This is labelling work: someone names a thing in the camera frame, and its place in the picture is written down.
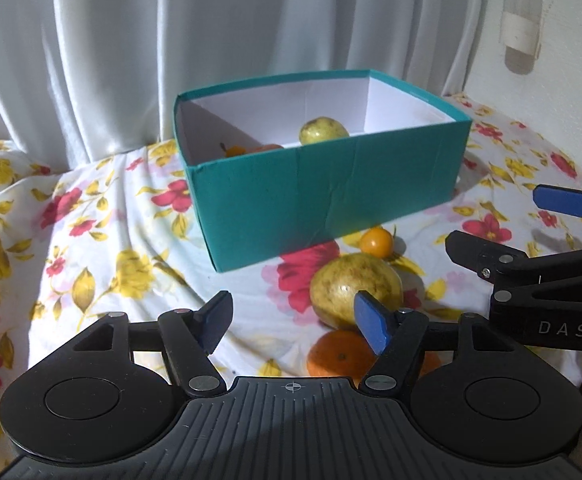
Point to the yellow speckled pear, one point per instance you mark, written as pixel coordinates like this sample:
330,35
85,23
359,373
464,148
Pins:
341,285

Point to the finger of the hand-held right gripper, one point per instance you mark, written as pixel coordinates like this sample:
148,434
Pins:
561,200
476,252

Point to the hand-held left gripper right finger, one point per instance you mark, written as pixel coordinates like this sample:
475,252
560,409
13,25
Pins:
372,322

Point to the orange mandarin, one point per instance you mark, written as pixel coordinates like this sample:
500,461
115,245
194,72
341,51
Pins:
431,364
336,357

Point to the large green pear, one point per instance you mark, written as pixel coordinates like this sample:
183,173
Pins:
323,132

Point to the small orange cape gooseberry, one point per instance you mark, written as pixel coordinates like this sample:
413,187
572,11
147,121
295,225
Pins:
376,242
235,150

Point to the white plastic pipe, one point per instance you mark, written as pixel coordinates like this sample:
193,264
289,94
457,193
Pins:
521,35

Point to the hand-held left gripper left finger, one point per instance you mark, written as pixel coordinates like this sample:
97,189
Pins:
215,321

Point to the white floral tablecloth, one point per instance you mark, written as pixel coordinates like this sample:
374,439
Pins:
121,220

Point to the teal cardboard box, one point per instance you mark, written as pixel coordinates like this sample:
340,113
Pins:
321,195

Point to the white curtain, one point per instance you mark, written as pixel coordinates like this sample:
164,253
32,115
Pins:
121,60

